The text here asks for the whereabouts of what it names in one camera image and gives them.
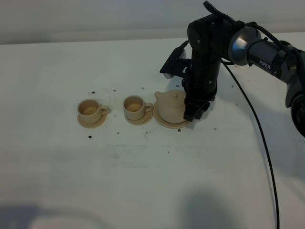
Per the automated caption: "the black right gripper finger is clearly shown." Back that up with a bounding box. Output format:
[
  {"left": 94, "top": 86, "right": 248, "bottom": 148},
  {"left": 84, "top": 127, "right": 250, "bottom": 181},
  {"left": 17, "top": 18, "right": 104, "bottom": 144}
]
[
  {"left": 183, "top": 102, "right": 203, "bottom": 122},
  {"left": 194, "top": 102, "right": 210, "bottom": 119}
]

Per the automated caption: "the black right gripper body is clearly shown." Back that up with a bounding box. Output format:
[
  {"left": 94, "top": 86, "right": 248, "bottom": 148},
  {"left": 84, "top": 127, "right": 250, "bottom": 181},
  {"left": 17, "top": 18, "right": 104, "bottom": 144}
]
[{"left": 184, "top": 54, "right": 221, "bottom": 107}]

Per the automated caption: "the beige left teacup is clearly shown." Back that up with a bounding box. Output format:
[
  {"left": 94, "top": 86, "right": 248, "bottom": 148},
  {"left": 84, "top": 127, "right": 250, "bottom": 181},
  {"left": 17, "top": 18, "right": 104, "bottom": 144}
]
[{"left": 77, "top": 99, "right": 110, "bottom": 125}]

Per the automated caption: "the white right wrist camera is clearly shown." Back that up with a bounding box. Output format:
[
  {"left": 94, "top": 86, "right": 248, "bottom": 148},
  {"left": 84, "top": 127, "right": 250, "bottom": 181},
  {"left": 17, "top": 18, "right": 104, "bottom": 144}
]
[{"left": 160, "top": 41, "right": 191, "bottom": 79}]

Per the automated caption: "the black right camera cable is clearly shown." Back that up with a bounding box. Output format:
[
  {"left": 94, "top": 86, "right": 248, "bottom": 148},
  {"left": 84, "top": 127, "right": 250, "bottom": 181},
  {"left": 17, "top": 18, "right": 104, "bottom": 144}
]
[{"left": 220, "top": 59, "right": 280, "bottom": 229}]

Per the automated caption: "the beige left cup saucer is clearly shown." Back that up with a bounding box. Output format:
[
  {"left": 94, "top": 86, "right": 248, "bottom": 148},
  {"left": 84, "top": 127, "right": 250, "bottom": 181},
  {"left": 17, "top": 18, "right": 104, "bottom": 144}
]
[{"left": 77, "top": 114, "right": 107, "bottom": 128}]

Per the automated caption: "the beige teapot saucer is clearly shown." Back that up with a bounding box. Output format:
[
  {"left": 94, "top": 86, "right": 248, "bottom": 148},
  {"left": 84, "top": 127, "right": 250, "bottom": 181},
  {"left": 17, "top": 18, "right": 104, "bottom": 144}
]
[{"left": 153, "top": 102, "right": 189, "bottom": 129}]

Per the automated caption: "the beige cup saucer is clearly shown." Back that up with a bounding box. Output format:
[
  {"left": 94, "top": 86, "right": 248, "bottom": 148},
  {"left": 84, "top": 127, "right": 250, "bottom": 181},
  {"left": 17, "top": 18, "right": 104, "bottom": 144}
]
[
  {"left": 77, "top": 114, "right": 107, "bottom": 128},
  {"left": 125, "top": 111, "right": 153, "bottom": 125}
]

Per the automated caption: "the beige teacup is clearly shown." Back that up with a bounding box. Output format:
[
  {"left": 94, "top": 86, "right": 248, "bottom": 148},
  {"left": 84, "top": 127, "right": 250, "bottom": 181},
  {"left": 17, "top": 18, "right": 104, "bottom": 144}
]
[
  {"left": 123, "top": 95, "right": 153, "bottom": 121},
  {"left": 77, "top": 99, "right": 110, "bottom": 125}
]

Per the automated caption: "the beige ceramic teapot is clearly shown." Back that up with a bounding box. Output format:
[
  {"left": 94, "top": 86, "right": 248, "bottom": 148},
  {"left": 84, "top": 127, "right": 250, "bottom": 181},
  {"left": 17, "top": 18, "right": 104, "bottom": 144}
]
[{"left": 154, "top": 90, "right": 186, "bottom": 124}]

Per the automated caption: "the beige middle cup saucer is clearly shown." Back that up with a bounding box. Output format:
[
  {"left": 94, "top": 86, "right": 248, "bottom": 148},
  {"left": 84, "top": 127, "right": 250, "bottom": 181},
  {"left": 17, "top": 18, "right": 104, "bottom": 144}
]
[{"left": 125, "top": 111, "right": 153, "bottom": 125}]

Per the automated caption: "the beige middle teacup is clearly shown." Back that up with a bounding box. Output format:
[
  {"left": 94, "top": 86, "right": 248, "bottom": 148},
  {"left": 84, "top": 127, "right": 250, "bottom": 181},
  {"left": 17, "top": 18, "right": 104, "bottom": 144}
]
[{"left": 123, "top": 95, "right": 153, "bottom": 121}]

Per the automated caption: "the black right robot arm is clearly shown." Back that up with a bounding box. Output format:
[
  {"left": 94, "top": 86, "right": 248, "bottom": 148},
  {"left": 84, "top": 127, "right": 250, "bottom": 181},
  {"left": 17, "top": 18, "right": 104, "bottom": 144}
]
[{"left": 183, "top": 2, "right": 305, "bottom": 134}]

